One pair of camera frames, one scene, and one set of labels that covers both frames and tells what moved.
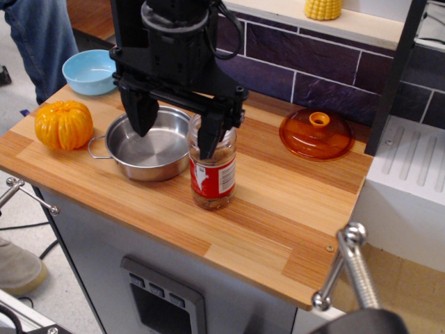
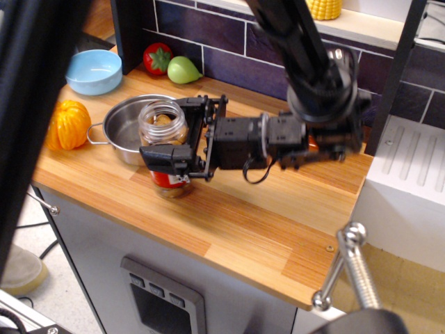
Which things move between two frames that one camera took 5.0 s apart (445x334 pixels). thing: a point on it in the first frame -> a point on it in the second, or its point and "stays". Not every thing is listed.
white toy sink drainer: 407,176 stays
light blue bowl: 90,72 stays
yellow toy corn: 323,10 stays
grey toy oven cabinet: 136,285 stays
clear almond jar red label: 212,179 -> 164,122
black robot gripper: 180,62 -> 221,143
